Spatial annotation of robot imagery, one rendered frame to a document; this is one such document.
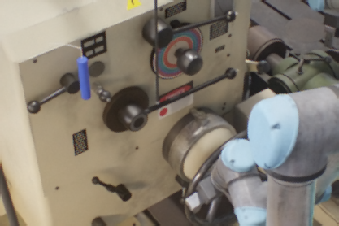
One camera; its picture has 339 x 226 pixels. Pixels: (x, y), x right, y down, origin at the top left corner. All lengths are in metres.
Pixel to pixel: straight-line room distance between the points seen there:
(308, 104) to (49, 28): 0.77
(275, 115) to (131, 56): 0.79
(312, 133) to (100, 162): 1.00
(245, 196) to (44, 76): 0.58
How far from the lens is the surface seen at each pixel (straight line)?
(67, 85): 1.71
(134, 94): 1.89
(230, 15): 1.91
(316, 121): 1.12
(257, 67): 2.19
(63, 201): 2.04
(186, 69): 1.85
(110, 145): 1.99
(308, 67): 2.54
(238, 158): 1.48
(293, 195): 1.20
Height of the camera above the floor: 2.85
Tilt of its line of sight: 43 degrees down
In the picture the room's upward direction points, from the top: straight up
